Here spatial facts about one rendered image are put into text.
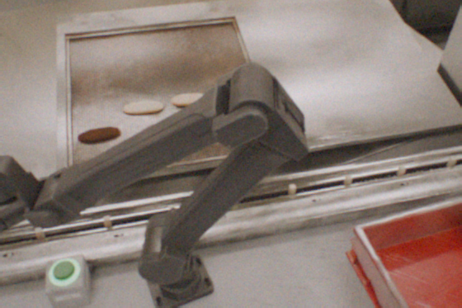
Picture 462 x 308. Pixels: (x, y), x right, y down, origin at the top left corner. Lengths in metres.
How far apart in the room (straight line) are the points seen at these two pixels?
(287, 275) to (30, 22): 1.30
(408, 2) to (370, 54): 1.72
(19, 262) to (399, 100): 1.00
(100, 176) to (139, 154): 0.08
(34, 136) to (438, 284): 1.04
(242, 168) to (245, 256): 0.39
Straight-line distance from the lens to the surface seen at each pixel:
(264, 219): 1.03
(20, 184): 0.80
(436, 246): 1.13
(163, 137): 0.64
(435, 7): 3.27
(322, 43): 1.43
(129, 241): 1.01
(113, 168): 0.70
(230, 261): 1.02
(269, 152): 0.63
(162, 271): 0.85
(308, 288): 1.00
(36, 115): 1.42
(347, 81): 1.34
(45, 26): 1.83
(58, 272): 0.96
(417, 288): 1.06
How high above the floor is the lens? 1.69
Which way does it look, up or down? 43 degrees down
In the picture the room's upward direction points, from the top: 1 degrees clockwise
